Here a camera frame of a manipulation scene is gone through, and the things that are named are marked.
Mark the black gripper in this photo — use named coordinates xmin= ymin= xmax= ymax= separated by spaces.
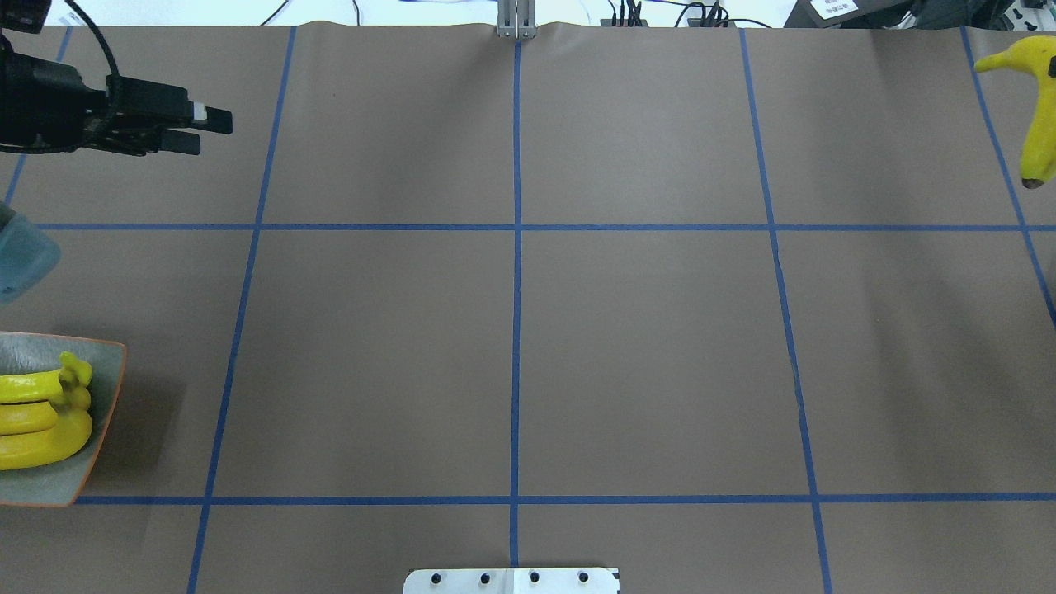
xmin=1 ymin=38 xmax=233 ymax=157

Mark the bright yellow banana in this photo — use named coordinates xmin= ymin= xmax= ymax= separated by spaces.
xmin=1 ymin=352 xmax=94 ymax=410

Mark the large yellow banana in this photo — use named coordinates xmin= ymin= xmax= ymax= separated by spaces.
xmin=1 ymin=409 xmax=93 ymax=471

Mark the grey square plate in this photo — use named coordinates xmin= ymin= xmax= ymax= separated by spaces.
xmin=1 ymin=332 xmax=128 ymax=507

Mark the black usb hub upper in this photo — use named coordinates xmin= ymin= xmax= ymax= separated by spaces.
xmin=600 ymin=1 xmax=648 ymax=29

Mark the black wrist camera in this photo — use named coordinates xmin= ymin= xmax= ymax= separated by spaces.
xmin=1 ymin=0 xmax=52 ymax=35

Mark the aluminium frame post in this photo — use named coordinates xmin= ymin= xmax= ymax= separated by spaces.
xmin=495 ymin=0 xmax=538 ymax=40

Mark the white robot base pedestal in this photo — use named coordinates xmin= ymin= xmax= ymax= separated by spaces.
xmin=403 ymin=567 xmax=621 ymax=593

